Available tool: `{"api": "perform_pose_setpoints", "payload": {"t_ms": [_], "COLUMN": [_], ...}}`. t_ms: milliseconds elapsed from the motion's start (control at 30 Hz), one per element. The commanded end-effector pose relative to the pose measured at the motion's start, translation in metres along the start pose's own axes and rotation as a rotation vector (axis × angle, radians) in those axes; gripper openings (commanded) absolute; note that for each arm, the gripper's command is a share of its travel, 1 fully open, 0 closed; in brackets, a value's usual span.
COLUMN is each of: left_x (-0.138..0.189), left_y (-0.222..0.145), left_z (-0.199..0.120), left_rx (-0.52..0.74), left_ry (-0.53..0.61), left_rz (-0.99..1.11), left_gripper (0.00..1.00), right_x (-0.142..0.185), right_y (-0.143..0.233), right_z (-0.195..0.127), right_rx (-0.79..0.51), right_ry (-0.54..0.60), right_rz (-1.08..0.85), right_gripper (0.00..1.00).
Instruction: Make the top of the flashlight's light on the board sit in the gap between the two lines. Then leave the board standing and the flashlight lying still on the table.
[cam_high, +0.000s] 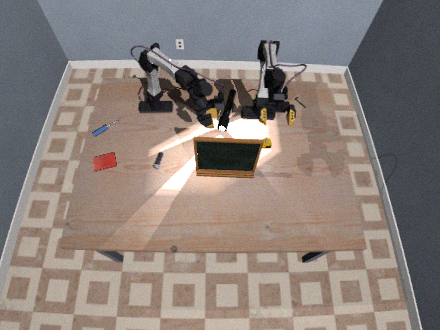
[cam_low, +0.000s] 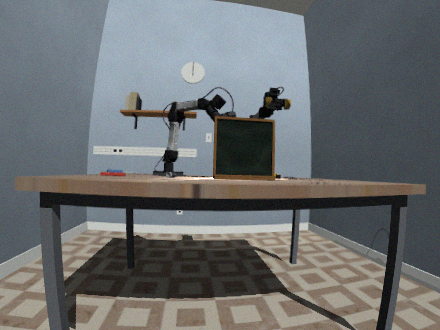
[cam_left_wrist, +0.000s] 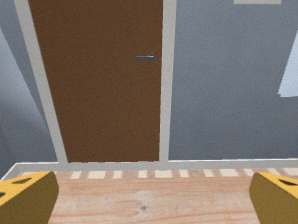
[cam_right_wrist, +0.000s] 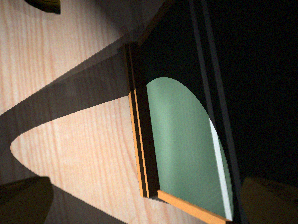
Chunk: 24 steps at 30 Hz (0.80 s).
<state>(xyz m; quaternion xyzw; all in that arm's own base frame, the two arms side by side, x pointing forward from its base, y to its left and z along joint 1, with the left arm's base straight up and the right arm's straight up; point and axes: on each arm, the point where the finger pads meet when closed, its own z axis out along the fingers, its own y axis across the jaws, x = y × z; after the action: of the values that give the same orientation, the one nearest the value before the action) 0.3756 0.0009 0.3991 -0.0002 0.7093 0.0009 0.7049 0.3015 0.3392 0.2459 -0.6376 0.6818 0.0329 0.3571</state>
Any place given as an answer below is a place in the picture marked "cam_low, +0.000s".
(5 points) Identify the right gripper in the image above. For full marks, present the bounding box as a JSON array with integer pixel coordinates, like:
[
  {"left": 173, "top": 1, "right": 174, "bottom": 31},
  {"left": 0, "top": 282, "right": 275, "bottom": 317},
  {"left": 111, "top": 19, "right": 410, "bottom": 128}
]
[{"left": 211, "top": 111, "right": 228, "bottom": 121}]

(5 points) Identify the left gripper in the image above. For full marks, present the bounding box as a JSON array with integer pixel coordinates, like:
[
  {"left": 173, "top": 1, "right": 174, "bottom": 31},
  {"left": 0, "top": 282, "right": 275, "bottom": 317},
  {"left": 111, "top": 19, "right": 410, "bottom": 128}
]
[{"left": 263, "top": 97, "right": 291, "bottom": 112}]

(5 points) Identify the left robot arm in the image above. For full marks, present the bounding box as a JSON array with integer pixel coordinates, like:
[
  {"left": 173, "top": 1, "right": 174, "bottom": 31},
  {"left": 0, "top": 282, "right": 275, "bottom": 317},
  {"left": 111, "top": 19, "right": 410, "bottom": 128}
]
[{"left": 250, "top": 87, "right": 280, "bottom": 119}]

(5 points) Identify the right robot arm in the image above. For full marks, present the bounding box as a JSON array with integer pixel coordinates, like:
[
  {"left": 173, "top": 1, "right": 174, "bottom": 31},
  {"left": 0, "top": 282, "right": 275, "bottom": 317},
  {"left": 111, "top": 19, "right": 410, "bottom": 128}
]
[{"left": 153, "top": 94, "right": 226, "bottom": 173}]

